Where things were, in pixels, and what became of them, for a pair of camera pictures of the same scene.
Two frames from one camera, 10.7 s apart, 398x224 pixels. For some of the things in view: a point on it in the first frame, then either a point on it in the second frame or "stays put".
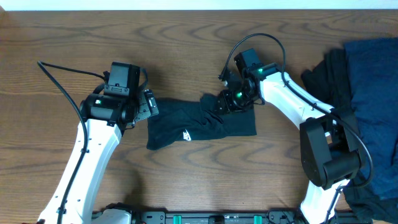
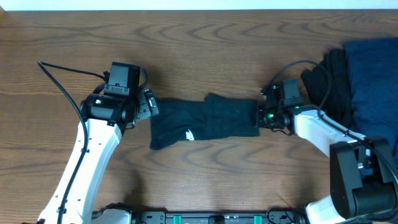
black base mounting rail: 247,216 stays put
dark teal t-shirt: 178,121 stays put
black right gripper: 227,106 to 262,109
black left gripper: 146,111 stays put
